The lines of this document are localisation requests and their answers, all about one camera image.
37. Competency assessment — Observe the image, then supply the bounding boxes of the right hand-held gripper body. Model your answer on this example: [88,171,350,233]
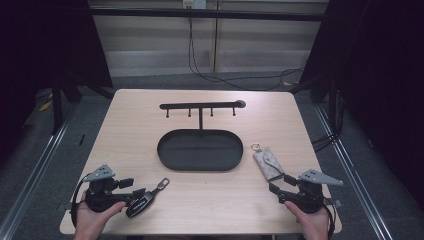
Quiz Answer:
[277,168,344,215]

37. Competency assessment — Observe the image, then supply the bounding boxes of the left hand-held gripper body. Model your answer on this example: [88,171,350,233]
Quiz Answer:
[83,163,134,214]

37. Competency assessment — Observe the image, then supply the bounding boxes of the black car key fob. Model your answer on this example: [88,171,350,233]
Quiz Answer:
[125,177,171,219]

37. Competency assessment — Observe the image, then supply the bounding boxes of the black key holder stand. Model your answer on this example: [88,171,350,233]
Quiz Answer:
[156,99,247,173]

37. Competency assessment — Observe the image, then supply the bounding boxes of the person's left hand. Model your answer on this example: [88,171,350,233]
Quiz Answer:
[73,201,128,240]

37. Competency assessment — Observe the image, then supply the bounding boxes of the person's right hand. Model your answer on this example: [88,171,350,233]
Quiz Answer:
[284,200,331,240]

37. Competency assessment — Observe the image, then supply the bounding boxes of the grey tape piece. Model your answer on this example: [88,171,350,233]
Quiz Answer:
[319,197,344,208]
[55,201,73,213]

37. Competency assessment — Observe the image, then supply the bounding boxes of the black metal stand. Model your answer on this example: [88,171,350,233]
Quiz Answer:
[49,74,116,136]

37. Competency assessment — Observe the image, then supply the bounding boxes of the yellow tape strip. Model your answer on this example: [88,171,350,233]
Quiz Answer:
[38,99,54,113]

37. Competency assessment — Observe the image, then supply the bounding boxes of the dark curtain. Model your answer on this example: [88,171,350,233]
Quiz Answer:
[0,0,114,168]
[298,0,424,211]

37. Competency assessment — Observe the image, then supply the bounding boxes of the black horizontal bar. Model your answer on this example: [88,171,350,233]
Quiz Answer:
[89,7,327,22]

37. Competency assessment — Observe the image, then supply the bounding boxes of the white power outlet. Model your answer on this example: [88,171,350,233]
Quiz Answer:
[182,0,208,10]

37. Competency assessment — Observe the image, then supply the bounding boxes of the left hand-held gripper cable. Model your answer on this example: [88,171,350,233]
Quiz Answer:
[70,173,92,228]

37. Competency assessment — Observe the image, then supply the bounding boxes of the hand-held gripper cable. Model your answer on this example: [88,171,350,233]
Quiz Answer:
[70,173,92,228]
[321,202,336,240]

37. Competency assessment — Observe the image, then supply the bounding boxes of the right hand-held gripper cable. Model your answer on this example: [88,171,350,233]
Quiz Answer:
[321,202,336,240]

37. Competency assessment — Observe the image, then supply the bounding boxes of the metal floor rail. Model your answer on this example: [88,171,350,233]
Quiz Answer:
[313,103,395,240]
[0,108,80,240]

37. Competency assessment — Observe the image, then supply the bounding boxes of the black cable bundle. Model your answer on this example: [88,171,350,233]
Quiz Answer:
[311,89,346,153]

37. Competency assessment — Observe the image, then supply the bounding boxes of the long black wall cable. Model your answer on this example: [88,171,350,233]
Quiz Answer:
[187,16,305,92]

